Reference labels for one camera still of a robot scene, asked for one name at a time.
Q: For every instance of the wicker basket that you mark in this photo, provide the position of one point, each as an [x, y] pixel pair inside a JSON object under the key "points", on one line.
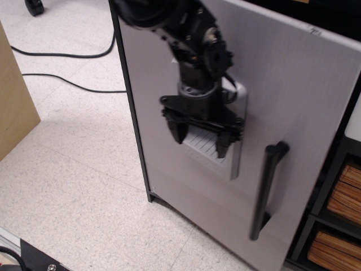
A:
{"points": [[345, 197], [333, 252]]}

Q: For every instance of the grey toy fridge door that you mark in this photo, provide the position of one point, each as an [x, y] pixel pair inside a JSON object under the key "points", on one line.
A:
{"points": [[236, 105]]}

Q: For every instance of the black metal base plate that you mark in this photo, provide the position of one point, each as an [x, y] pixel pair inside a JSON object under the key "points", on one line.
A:
{"points": [[38, 260]]}

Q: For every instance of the black fridge door handle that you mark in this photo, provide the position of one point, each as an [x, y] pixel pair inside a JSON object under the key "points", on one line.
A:
{"points": [[272, 157]]}

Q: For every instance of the black caster wheel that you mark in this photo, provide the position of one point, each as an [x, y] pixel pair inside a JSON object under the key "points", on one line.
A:
{"points": [[35, 7]]}

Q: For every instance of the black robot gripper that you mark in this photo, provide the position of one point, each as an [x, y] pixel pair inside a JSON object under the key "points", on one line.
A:
{"points": [[207, 111]]}

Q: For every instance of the upper wicker basket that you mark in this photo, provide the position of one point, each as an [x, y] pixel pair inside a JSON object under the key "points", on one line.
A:
{"points": [[345, 197]]}

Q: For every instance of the light wooden board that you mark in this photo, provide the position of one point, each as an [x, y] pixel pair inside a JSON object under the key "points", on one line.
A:
{"points": [[18, 112]]}

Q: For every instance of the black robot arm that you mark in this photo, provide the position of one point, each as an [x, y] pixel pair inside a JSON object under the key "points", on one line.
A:
{"points": [[196, 42]]}

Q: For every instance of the lower wicker basket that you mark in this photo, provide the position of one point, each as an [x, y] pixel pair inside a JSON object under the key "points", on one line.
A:
{"points": [[333, 252]]}

